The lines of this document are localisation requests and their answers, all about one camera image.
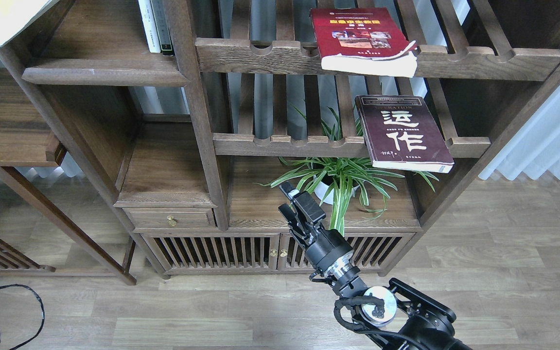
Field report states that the red book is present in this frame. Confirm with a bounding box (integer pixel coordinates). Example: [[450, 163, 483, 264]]
[[310, 7, 418, 78]]

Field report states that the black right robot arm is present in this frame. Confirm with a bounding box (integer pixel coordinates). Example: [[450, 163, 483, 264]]
[[279, 182, 468, 350]]

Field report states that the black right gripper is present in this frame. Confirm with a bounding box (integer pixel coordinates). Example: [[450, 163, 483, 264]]
[[278, 181, 355, 280]]

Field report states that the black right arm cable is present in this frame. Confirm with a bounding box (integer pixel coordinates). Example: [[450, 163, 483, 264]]
[[333, 296, 426, 350]]

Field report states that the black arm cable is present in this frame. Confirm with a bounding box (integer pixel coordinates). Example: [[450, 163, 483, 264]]
[[333, 296, 426, 350], [0, 284, 45, 350]]

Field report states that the white plant pot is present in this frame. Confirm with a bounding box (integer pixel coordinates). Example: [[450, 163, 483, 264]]
[[314, 169, 359, 206]]

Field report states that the dark wooden bookshelf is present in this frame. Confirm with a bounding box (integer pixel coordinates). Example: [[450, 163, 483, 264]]
[[0, 0, 560, 277]]

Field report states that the grey black upright book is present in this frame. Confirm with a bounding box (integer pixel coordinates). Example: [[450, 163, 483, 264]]
[[151, 0, 174, 56]]

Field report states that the white upright book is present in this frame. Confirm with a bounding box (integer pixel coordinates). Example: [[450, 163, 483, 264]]
[[138, 0, 161, 53]]

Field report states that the dark brown book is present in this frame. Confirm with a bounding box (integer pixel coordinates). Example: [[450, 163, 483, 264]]
[[355, 95, 454, 173]]

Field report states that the wooden side table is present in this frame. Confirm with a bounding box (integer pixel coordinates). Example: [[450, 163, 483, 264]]
[[0, 68, 136, 285]]

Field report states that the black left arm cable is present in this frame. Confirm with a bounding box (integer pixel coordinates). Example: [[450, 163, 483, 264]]
[[0, 284, 45, 350]]

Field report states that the yellow green book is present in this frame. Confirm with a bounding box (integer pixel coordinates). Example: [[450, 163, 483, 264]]
[[0, 0, 58, 47]]

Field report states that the white curtain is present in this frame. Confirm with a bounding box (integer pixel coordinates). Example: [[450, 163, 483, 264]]
[[478, 86, 560, 181]]

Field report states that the green spider plant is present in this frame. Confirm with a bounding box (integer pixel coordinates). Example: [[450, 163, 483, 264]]
[[257, 106, 440, 239]]

